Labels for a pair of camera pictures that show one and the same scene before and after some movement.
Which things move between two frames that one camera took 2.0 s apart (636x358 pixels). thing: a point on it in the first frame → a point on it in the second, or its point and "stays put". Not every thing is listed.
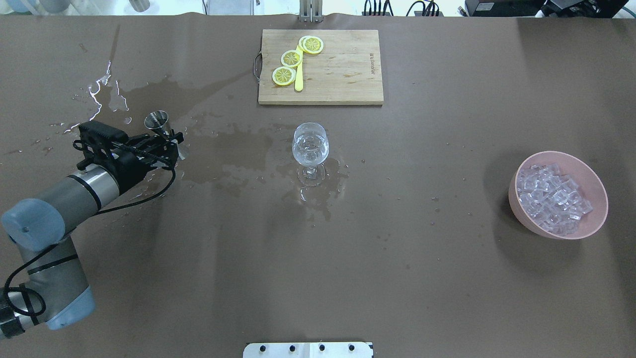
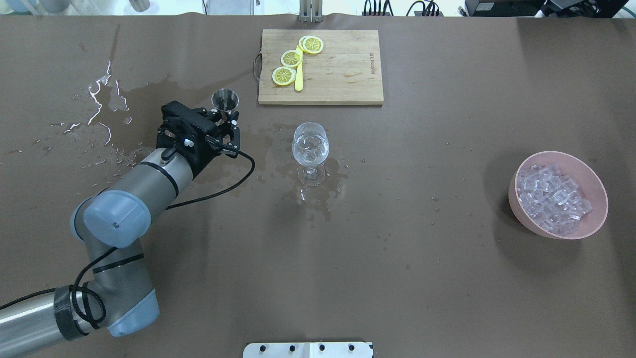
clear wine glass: x=310 y=146 stays put
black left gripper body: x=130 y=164 → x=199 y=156
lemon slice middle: x=291 y=58 stays put
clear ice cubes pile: x=552 y=200 stays put
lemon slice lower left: x=283 y=76 stays put
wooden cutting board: x=347 y=70 stays put
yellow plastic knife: x=299 y=79 stays put
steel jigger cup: x=157 y=120 → x=225 y=100
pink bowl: x=558 y=195 stays put
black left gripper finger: x=169 y=155 → x=232 y=150
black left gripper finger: x=178 y=136 → x=216 y=118
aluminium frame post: x=311 y=11 stays put
